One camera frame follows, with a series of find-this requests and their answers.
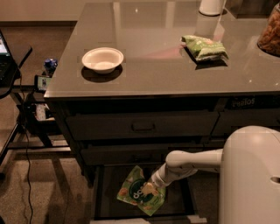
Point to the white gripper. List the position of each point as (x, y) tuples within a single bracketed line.
[(157, 178)]

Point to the green rice chip bag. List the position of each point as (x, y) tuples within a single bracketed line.
[(131, 193)]

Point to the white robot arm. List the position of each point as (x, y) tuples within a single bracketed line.
[(249, 166)]

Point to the open bottom drawer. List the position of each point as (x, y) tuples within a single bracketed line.
[(178, 206)]

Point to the middle left drawer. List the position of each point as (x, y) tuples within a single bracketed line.
[(133, 153)]

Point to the top left drawer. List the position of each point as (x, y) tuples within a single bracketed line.
[(141, 125)]

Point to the middle right drawer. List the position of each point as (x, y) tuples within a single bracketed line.
[(214, 143)]

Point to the top right drawer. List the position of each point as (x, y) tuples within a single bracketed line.
[(231, 120)]

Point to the dark drawer cabinet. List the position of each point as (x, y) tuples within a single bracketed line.
[(159, 74)]

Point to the green snack bag on counter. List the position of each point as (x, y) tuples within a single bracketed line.
[(204, 49)]

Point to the white paper bowl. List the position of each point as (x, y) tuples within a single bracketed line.
[(103, 60)]

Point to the black smartphone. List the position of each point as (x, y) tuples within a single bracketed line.
[(41, 83)]

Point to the black laptop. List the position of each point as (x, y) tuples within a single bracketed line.
[(8, 66)]

